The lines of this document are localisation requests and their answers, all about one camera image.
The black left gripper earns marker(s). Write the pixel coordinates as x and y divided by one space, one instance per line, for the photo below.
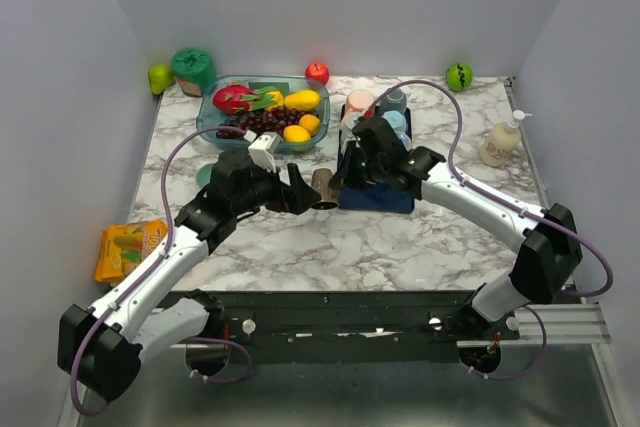
304 195

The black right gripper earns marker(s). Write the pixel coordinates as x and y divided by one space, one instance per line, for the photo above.
343 179

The brown striped mug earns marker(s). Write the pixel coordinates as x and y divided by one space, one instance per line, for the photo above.
329 196

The teal green wide mug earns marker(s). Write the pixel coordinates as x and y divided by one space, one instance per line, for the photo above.
203 175

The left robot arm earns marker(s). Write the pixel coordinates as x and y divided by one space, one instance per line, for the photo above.
104 346

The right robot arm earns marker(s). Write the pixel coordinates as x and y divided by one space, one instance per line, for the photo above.
546 251

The pale grey-blue mug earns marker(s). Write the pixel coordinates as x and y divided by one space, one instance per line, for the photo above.
350 120

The large blue butterfly mug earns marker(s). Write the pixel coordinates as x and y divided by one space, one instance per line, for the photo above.
405 140

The pink mug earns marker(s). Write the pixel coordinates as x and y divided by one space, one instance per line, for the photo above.
359 100

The dark grey faceted mug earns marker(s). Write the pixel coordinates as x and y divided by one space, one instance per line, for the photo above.
395 100

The dark blue tray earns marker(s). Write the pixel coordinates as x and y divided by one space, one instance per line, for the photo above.
381 198

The yellow lemon front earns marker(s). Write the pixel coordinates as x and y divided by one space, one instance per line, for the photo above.
296 134

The yellow lemon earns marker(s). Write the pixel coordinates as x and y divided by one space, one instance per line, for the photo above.
296 134
276 100

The small orange fruit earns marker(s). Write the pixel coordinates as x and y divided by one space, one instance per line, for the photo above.
310 123

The purple grape bunch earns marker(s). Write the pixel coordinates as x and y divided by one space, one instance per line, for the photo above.
260 122

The yellow mango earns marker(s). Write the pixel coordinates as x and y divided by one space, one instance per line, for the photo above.
303 100

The yellow lemon middle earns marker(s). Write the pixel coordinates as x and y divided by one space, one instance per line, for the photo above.
276 100

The red apple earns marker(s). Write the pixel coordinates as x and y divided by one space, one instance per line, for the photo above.
318 71

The red dragon fruit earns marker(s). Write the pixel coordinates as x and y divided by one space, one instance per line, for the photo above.
237 99

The teal plastic fruit basket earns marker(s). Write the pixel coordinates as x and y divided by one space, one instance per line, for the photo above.
210 116

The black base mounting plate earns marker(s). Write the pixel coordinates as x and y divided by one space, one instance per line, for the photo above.
348 327

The green wrapped jar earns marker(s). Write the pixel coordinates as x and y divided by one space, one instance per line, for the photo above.
193 70

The cream soap pump bottle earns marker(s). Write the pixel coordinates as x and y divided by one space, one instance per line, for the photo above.
502 140

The green pear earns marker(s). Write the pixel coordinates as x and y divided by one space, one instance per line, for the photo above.
160 78

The orange snack bag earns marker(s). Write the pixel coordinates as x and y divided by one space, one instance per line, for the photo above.
124 247

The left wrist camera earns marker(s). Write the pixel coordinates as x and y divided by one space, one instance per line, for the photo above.
262 150

